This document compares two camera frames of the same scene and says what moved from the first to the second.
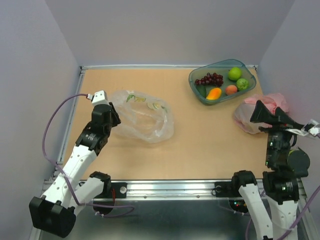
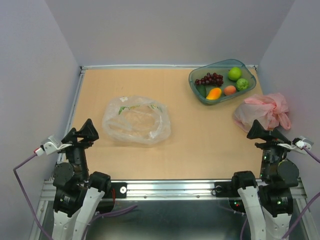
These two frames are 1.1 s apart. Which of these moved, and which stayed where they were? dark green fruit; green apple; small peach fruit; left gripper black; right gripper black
Moved: left gripper black; right gripper black
Stayed: small peach fruit; dark green fruit; green apple
